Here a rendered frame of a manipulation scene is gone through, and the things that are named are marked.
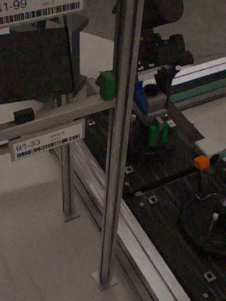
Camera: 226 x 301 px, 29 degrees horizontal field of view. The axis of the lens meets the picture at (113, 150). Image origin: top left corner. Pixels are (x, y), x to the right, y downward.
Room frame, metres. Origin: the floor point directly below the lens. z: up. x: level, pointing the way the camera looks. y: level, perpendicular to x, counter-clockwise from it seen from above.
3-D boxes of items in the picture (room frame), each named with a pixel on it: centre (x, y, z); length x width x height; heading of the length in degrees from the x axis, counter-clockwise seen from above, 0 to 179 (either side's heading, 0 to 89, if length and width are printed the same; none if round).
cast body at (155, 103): (0.66, -0.07, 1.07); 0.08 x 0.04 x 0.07; 32
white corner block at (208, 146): (0.64, -0.20, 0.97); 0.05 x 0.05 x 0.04; 32
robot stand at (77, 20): (0.95, 0.18, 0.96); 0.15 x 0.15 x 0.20; 68
